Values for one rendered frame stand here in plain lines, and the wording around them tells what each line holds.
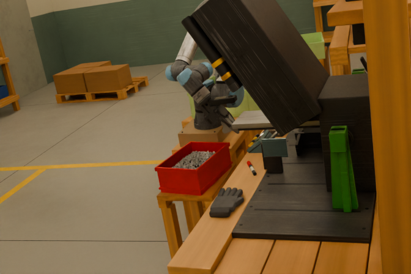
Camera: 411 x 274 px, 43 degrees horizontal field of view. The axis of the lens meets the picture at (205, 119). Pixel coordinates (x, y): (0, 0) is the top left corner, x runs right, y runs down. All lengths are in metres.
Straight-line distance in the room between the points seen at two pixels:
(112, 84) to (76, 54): 3.11
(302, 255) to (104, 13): 9.04
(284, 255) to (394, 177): 0.45
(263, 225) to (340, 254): 0.28
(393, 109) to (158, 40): 8.87
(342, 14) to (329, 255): 0.68
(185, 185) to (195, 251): 0.64
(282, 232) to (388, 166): 0.50
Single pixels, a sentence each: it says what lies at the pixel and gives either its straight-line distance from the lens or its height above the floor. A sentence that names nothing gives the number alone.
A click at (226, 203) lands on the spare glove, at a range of 1.84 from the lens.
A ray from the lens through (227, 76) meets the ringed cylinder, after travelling 1.79.
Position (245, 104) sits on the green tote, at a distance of 3.18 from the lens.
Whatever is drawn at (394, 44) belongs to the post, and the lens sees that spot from 1.21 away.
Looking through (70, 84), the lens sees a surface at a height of 0.29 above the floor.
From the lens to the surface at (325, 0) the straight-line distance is 8.60.
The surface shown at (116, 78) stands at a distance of 7.71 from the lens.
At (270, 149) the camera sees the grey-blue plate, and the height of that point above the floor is 1.00.
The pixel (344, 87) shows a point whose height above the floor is 1.24.
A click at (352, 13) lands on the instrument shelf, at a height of 1.53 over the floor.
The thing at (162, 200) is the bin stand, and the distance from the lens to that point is 2.31.
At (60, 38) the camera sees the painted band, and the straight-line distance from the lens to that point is 10.88.
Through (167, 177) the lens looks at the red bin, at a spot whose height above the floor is 0.87.
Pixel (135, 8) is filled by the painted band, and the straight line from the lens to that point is 10.04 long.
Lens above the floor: 1.73
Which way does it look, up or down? 17 degrees down
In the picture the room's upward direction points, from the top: 10 degrees counter-clockwise
